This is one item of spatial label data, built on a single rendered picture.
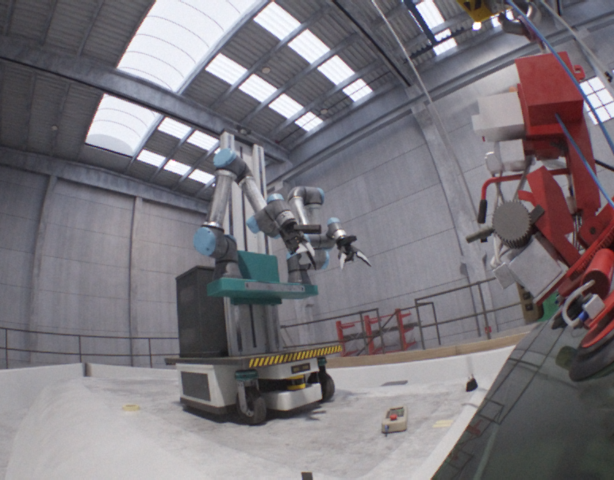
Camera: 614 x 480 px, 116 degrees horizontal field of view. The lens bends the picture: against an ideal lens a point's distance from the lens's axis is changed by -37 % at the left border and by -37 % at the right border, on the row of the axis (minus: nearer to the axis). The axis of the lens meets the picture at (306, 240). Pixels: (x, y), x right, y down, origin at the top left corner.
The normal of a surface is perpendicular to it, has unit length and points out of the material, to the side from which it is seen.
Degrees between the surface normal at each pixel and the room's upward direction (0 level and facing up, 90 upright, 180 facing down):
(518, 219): 90
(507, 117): 90
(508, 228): 90
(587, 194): 90
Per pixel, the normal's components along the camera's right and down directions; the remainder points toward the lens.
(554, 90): -0.68, -0.15
